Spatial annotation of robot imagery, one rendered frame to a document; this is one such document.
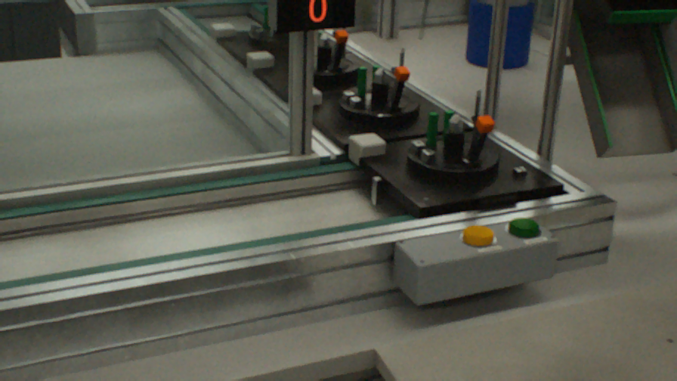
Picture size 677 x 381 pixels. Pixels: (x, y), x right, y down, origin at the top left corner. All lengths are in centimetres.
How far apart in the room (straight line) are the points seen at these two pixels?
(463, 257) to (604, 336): 21
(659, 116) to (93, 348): 92
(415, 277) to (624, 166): 73
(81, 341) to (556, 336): 59
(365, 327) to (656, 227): 58
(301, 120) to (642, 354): 61
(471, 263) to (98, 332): 46
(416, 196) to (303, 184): 20
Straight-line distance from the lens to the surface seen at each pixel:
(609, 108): 155
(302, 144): 150
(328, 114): 165
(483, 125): 135
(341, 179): 148
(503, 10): 168
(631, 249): 152
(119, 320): 115
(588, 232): 142
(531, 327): 128
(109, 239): 135
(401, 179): 140
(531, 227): 128
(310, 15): 138
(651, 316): 135
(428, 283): 120
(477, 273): 123
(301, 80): 145
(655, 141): 156
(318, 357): 118
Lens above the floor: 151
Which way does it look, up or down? 24 degrees down
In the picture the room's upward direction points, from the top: 2 degrees clockwise
